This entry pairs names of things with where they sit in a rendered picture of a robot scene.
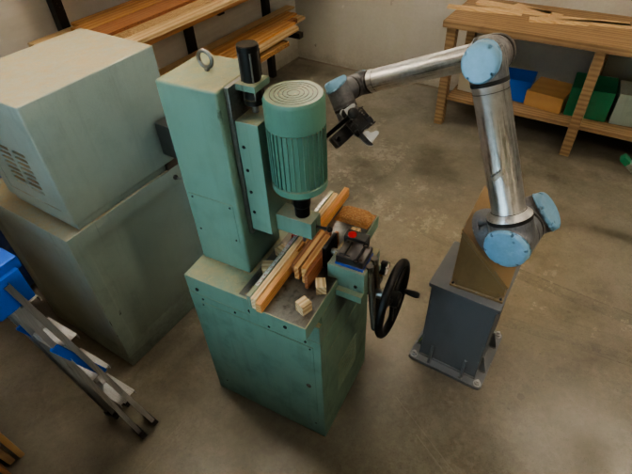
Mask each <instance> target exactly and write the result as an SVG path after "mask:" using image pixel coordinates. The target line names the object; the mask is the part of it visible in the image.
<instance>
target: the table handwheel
mask: <svg viewBox="0 0 632 474"><path fill-rule="evenodd" d="M409 275H410V262H409V260H408V259H400V260H399V261H398V262H397V263H396V265H395V266H394V268H393V269H392V271H391V273H390V275H389V277H388V279H387V283H386V286H385V288H384V289H380V288H375V298H378V299H380V302H379V305H378V309H377V312H376V317H375V324H374V333H375V335H376V337H377V338H379V339H382V338H384V337H385V336H386V335H387V334H388V332H389V331H390V329H391V327H392V326H393V325H394V323H395V320H396V318H397V316H398V314H399V311H400V308H401V306H402V303H403V299H404V296H405V293H403V291H404V289H406V288H407V284H408V280H409ZM397 279H398V280H397ZM396 281H397V282H396ZM395 283H396V285H395ZM394 286H395V287H394ZM393 288H394V290H393ZM388 306H389V315H388V318H387V321H386V323H385V325H384V319H385V315H386V311H387V307H388ZM383 325H384V326H383Z"/></svg>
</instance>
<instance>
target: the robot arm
mask: <svg viewBox="0 0 632 474"><path fill-rule="evenodd" d="M515 55H516V46H515V43H514V40H513V39H512V38H511V37H510V36H509V35H507V34H504V33H491V34H486V35H482V36H478V37H476V38H474V39H473V41H471V43H469V44H467V45H463V46H459V47H455V48H451V49H448V50H445V51H441V52H437V53H433V54H429V55H424V56H420V57H416V58H412V59H408V60H405V61H402V62H398V63H394V64H390V65H386V66H383V67H380V68H376V69H370V70H362V71H358V72H356V73H354V74H351V75H349V76H347V77H346V75H345V74H343V75H341V76H339V77H337V78H335V79H333V80H331V81H329V82H328V83H326V84H325V85H324V88H325V90H326V94H327V96H328V98H329V100H330V102H331V104H332V107H333V109H334V112H335V114H336V116H337V119H338V121H339V122H341V121H342V120H343V119H344V118H345V117H347V116H348V110H349V109H350V108H352V107H355V108H357V109H358V111H359V110H360V109H362V110H360V111H359V116H358V118H356V119H349V120H348V121H347V122H346V123H345V124H344V125H342V126H341V127H340V129H339V130H338V131H337V132H336V133H335V134H334V135H332V136H331V137H330V138H329V141H330V143H331V144H332V145H333V146H334V147H335V149H338V148H339V147H340V146H341V145H342V144H344V143H345V142H346V141H347V140H348V139H349V138H350V137H351V136H352V135H355V136H356V137H359V138H360V139H361V140H362V141H363V142H364V143H365V144H366V145H367V146H373V144H372V141H373V140H374V139H375V138H376V136H378V135H379V132H378V131H374V132H372V133H370V132H369V131H365V130H366V129H369V128H370V127H371V126H372V125H373V124H374V123H375V122H376V121H373V119H372V118H371V116H369V115H368V114H367V113H366V111H365V110H364V109H363V108H362V107H363V106H360V107H359V108H358V106H357V104H356V100H355V99H356V98H358V97H360V96H362V95H366V94H371V93H374V92H376V91H380V90H385V89H389V88H394V87H401V86H406V85H410V84H415V83H418V82H423V81H427V80H432V79H435V78H440V77H444V76H449V75H453V74H457V73H462V74H463V76H464V77H465V78H466V79H467V80H468V82H469V84H470V89H471V90H472V96H473V102H474V108H475V114H476V120H477V125H478V131H479V138H480V143H481V149H482V159H483V165H484V172H485V178H486V183H487V189H488V195H489V200H490V207H491V209H480V210H478V211H476V212H475V213H474V214H473V217H472V229H473V233H474V236H475V238H476V241H477V242H478V244H479V246H480V247H481V248H482V250H483V251H485V253H486V255H487V256H488V258H489V259H490V260H492V261H493V262H495V263H498V264H499V265H502V266H506V267H515V266H519V265H521V264H523V263H524V262H525V261H526V260H527V259H528V258H529V257H530V255H531V253H532V251H533V250H534V248H535V247H536V246H537V245H538V243H539V242H540V240H541V238H542V237H543V235H544V234H546V233H549V232H551V231H554V230H556V229H558V228H559V227H560V225H561V218H560V214H559V212H558V209H557V207H556V205H555V203H554V201H553V200H552V199H551V197H550V196H549V195H548V194H546V193H544V192H539V193H536V194H532V195H530V196H527V197H525V193H524V186H523V179H522V172H521V165H520V158H519V150H518V143H517V136H516V129H515V122H514V109H513V101H512V94H511V87H510V80H511V79H510V72H509V67H510V66H511V64H512V63H513V62H514V59H515ZM364 131H365V132H364ZM363 132H364V133H363Z"/></svg>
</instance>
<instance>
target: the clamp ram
mask: <svg viewBox="0 0 632 474"><path fill-rule="evenodd" d="M322 250H323V267H324V268H327V263H328V262H329V261H330V259H331V258H332V256H333V255H334V253H335V252H339V249H338V234H337V233H336V232H333V234H332V235H331V237H330V238H329V239H328V241H327V242H326V243H325V245H324V247H323V248H322Z"/></svg>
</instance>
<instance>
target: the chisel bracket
mask: <svg viewBox="0 0 632 474"><path fill-rule="evenodd" d="M276 223H277V228H278V229H281V230H284V231H287V232H289V233H292V234H295V235H298V236H302V237H305V238H308V239H310V240H312V239H313V238H314V236H315V235H316V234H317V232H318V231H319V230H320V229H317V228H316V226H317V225H318V226H321V214H320V213H318V212H315V211H312V210H310V215H309V216H308V217H306V218H299V217H297V216H296V215H295V211H294V207H293V205H292V204H290V203H287V202H286V203H285V204H284V205H283V206H282V207H281V208H280V209H279V211H278V212H277V213H276Z"/></svg>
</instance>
